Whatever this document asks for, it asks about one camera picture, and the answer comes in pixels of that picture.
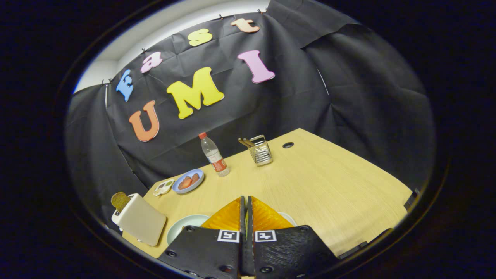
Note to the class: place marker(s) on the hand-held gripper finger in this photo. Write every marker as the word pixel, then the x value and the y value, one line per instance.
pixel 243 217
pixel 250 217

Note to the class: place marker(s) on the brown toast slice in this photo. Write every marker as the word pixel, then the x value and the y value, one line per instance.
pixel 120 200

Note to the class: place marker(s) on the white square plate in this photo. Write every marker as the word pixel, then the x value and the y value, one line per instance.
pixel 288 220

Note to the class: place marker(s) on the blue plate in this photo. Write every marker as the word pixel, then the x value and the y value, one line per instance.
pixel 195 185

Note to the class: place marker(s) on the pale green round plate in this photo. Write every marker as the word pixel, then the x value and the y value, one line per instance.
pixel 182 228

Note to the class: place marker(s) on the plastic bottle with red cap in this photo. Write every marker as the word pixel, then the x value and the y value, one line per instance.
pixel 214 155

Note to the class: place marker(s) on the wooden chopstick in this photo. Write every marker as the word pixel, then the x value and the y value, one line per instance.
pixel 249 142
pixel 245 143

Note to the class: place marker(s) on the black table grommet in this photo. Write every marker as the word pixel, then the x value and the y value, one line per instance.
pixel 288 145

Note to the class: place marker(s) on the white divided condiment tray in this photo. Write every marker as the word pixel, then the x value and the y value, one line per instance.
pixel 164 187

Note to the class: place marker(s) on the white toaster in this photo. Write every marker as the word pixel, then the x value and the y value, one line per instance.
pixel 141 221

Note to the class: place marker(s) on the black backdrop cloth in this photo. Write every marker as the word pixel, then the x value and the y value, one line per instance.
pixel 348 97

